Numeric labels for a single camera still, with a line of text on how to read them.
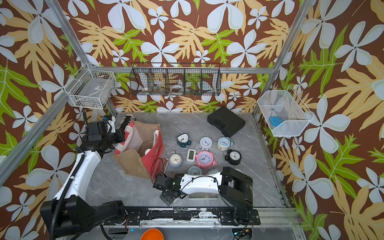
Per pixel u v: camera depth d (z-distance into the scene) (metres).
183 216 0.75
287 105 0.84
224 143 0.98
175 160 0.90
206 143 0.99
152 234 0.67
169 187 0.60
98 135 0.59
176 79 0.97
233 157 0.93
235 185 0.49
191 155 0.93
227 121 1.09
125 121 1.15
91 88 0.86
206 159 0.92
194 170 0.86
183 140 0.99
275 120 0.80
